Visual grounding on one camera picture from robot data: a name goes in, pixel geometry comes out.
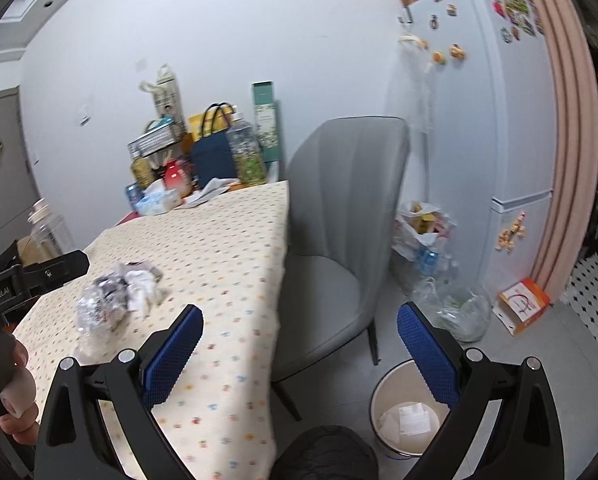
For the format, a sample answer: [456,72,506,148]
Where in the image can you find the person's left hand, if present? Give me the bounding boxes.
[0,336,40,447]

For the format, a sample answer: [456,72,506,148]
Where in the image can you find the wire basket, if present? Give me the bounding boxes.
[127,125,190,161]

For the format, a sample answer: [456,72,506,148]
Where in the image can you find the dotted cream tablecloth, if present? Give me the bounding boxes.
[11,180,291,480]

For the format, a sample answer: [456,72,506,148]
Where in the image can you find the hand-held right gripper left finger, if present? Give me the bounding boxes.
[35,304,205,480]

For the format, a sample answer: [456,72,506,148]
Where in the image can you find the white paper slip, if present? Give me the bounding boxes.
[381,402,442,438]

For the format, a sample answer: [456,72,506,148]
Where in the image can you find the white round wastebasket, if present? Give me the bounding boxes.
[370,359,460,461]

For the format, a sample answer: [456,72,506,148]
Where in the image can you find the orange and white carton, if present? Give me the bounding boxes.
[496,278,551,336]

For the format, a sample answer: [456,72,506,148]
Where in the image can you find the clear plastic wrapper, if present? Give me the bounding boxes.
[75,272,132,346]

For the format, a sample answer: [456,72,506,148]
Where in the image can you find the clear plastic water bottles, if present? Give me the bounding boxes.
[436,252,462,286]

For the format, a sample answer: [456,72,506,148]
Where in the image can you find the white paper booklet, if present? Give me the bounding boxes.
[184,177,245,207]

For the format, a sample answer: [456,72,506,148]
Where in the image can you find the pink curtain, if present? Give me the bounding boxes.
[479,0,598,306]

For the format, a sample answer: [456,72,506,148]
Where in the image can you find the blue drink can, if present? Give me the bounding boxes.
[416,247,442,278]

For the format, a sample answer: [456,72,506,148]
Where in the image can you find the person's dark trouser leg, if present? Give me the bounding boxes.
[270,424,380,480]

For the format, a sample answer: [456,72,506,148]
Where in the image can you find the tall green box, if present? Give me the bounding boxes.
[251,81,282,166]

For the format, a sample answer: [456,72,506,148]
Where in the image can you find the yellow oil bottle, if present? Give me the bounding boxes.
[131,157,155,188]

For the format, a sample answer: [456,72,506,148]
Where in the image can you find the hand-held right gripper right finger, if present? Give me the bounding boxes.
[396,301,565,480]

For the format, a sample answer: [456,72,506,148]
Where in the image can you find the grey upholstered chair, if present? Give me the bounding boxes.
[270,116,411,422]

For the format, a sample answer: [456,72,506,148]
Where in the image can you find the white refrigerator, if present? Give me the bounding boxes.
[396,0,560,306]

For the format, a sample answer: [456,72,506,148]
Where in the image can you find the cream carton with handle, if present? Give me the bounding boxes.
[139,64,187,136]

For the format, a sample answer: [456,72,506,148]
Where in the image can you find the clear floral plastic jar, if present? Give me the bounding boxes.
[225,110,268,187]

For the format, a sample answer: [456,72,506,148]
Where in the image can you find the white plastic bag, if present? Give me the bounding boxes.
[391,201,457,266]

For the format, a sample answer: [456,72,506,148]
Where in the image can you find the hanging clear plastic bag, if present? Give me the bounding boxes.
[386,35,437,133]

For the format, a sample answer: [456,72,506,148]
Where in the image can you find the tissue pack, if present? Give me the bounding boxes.
[135,180,182,216]

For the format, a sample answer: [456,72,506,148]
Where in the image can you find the white tissue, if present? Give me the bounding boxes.
[116,261,169,318]

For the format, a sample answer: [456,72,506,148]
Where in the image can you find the cluster of figurine magnets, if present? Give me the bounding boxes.
[498,211,528,252]

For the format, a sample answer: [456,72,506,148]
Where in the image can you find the grey door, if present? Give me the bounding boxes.
[0,87,42,261]

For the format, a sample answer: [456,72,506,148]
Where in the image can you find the cluster of flat picture magnets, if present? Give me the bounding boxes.
[486,0,545,43]

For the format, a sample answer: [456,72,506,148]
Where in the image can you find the navy tote bag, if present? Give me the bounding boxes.
[190,102,241,183]

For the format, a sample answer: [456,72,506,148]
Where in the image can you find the yellow paper bag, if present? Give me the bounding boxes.
[186,112,230,142]

